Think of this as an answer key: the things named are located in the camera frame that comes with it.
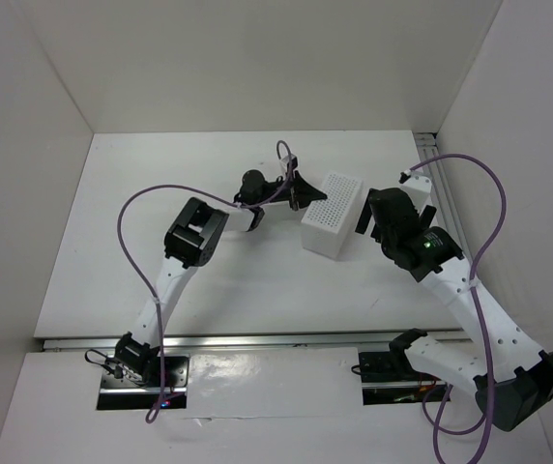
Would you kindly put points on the aluminium front rail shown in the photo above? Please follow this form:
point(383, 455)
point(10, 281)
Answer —
point(235, 341)

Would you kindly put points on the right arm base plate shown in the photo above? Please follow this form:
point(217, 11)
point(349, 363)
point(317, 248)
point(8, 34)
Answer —
point(386, 382)

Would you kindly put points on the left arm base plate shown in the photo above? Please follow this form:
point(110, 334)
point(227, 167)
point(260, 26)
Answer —
point(122, 390)

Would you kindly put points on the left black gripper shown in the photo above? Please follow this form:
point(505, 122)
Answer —
point(294, 191)

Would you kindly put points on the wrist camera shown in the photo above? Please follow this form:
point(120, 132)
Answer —
point(417, 186)
point(288, 164)

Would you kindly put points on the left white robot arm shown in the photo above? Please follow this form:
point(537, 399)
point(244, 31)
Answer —
point(189, 244)

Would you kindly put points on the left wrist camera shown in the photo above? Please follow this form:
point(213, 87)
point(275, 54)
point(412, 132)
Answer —
point(288, 164)

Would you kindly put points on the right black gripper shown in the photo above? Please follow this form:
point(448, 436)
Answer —
point(365, 213)

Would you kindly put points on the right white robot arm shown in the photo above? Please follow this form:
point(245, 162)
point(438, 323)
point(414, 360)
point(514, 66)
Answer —
point(513, 369)

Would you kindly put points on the white perforated box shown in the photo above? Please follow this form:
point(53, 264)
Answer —
point(326, 223)

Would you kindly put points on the aluminium side rail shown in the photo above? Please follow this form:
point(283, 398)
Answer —
point(426, 145)

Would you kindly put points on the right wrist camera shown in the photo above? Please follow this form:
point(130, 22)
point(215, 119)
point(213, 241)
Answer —
point(417, 186)

